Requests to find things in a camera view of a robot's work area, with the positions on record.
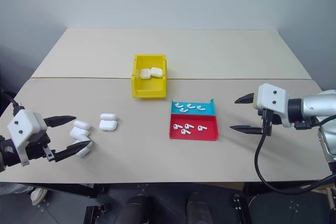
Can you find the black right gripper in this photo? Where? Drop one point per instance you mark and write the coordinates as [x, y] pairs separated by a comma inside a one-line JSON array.
[[275, 120]]

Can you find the black table frame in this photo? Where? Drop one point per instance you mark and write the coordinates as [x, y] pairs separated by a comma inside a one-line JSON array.
[[73, 190]]

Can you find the yellow plastic bin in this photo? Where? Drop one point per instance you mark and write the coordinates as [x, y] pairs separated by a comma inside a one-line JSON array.
[[149, 89]]

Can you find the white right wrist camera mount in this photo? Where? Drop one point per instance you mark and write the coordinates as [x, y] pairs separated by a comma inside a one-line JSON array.
[[273, 98]]

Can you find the blue plastic tray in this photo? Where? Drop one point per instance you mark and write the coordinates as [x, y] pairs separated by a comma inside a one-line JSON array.
[[193, 111]]

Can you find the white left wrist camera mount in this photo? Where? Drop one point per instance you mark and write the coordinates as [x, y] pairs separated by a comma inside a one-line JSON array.
[[24, 123]]

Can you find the white wireless earbud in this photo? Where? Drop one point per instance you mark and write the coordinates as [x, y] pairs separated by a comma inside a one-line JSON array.
[[178, 105], [184, 132], [200, 107], [187, 125], [175, 126], [183, 110], [190, 105], [201, 128]]

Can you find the white sneaker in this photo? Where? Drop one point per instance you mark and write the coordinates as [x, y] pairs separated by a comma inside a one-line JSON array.
[[39, 196]]

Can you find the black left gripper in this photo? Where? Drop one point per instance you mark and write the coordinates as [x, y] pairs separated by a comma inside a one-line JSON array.
[[36, 146]]

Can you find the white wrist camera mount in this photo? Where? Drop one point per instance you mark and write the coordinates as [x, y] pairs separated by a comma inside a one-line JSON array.
[[24, 123], [273, 98]]

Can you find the grey trouser leg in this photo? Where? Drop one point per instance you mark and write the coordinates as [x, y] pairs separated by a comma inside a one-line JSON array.
[[13, 187]]

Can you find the black metal stand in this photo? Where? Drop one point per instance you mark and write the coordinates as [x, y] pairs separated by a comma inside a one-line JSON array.
[[95, 213], [239, 208]]

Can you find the red plastic tray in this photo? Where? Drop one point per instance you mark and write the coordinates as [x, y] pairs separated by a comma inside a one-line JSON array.
[[194, 134]]

